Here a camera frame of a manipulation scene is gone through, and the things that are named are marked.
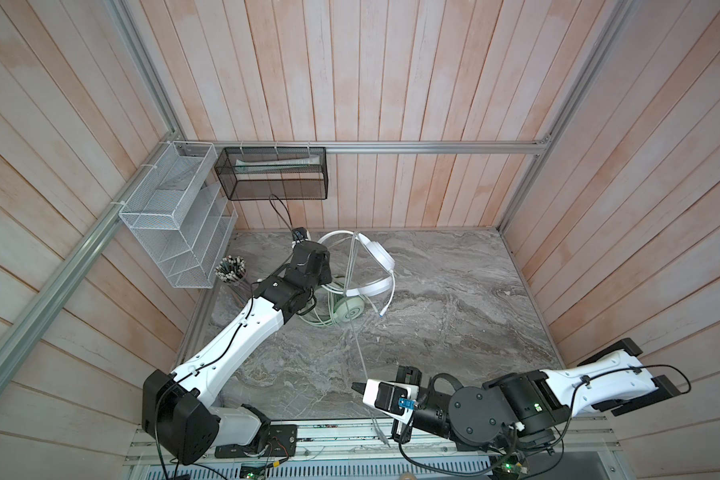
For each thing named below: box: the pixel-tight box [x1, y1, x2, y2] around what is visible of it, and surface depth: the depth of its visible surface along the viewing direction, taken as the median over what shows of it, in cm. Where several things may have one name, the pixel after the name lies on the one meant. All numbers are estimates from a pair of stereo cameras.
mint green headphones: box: [333, 296, 365, 323], surface depth 92 cm
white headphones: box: [318, 230, 396, 297], surface depth 73 cm
